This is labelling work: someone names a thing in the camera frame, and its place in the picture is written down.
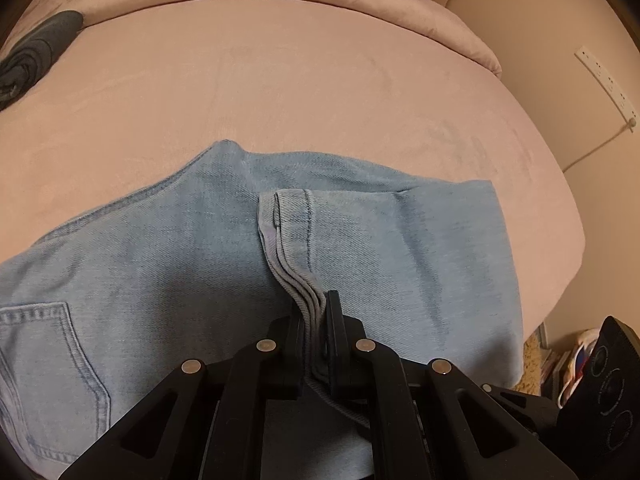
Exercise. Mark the light blue denim pants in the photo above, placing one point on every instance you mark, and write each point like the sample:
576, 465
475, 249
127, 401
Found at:
150, 270

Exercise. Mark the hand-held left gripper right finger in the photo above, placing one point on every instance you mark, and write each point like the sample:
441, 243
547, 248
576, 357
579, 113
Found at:
334, 335

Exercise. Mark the pink bed sheet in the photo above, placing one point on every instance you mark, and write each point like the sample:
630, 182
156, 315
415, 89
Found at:
250, 85

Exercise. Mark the dark grey rolled garment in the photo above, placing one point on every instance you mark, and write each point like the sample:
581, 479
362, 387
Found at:
35, 55

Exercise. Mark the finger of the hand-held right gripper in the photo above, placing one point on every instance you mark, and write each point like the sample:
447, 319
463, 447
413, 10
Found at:
530, 407

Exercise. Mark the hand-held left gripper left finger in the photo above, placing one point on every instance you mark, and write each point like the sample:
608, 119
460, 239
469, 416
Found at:
292, 355

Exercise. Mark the brown rug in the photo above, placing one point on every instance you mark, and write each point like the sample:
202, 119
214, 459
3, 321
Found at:
531, 360

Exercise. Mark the pile of books on floor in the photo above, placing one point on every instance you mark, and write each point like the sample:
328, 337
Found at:
580, 355

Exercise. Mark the white power strip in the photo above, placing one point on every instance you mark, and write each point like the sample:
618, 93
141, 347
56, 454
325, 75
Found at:
607, 85

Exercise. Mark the stack of books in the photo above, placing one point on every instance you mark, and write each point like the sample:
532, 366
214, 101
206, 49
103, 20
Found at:
552, 370

